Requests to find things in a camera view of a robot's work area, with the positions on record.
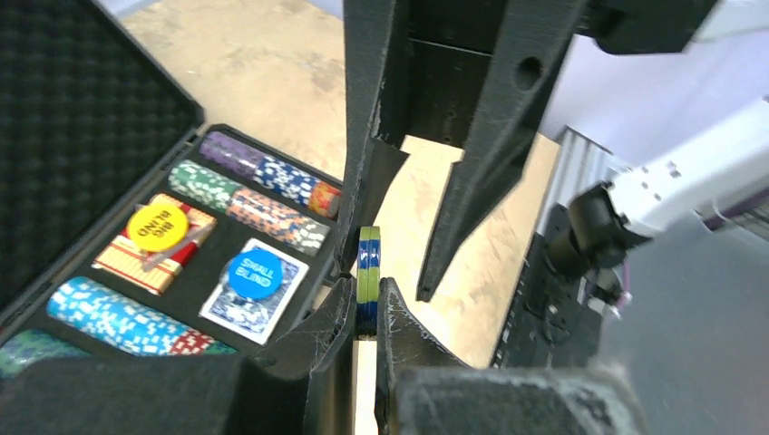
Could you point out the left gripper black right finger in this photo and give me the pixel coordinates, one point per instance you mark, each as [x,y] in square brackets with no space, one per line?
[423,388]

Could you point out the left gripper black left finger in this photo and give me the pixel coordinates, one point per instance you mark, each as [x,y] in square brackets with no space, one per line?
[299,384]

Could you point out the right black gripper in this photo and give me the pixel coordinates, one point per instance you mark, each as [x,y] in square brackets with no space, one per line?
[480,76]

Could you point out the blue card deck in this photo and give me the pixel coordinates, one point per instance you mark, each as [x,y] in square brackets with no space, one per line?
[254,319]

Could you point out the blue round button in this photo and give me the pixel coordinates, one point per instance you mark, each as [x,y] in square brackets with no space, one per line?
[255,274]

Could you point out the dark teal chip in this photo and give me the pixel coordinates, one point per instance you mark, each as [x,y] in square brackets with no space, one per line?
[361,282]

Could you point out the red gold card deck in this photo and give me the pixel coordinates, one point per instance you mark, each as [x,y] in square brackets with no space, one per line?
[154,272]

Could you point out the yellow big blind button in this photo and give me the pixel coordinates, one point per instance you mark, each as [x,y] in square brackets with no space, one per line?
[157,227]

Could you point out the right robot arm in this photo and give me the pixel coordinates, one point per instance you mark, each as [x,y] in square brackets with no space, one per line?
[643,202]

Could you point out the red white chip stack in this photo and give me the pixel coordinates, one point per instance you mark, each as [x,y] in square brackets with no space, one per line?
[191,342]

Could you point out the orange blue chip stack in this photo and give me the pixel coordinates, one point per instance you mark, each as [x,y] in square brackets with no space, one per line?
[277,220]

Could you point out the red yellow chip stack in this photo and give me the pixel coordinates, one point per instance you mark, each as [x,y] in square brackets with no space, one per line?
[324,200]

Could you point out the blue white chip stack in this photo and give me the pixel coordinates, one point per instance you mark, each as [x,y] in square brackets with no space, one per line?
[285,179]

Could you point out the light blue chip stack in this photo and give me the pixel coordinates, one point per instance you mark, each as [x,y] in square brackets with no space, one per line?
[96,310]

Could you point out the black poker chip case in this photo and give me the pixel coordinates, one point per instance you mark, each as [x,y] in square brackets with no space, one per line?
[91,126]

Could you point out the green white chip stack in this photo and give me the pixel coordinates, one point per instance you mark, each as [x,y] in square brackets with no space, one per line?
[203,185]

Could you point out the purple chip stack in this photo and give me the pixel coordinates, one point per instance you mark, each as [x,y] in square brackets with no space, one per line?
[232,154]

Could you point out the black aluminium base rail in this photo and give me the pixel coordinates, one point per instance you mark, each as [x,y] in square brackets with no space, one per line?
[547,324]

